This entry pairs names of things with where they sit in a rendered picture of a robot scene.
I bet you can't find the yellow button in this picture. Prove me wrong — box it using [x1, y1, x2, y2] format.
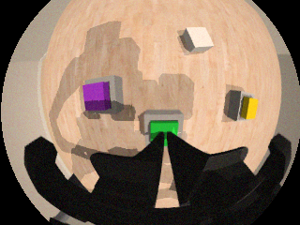
[228, 90, 259, 123]

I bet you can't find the purple button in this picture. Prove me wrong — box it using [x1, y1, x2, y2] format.
[82, 75, 124, 113]

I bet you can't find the green button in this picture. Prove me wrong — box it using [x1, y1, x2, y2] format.
[143, 110, 184, 147]

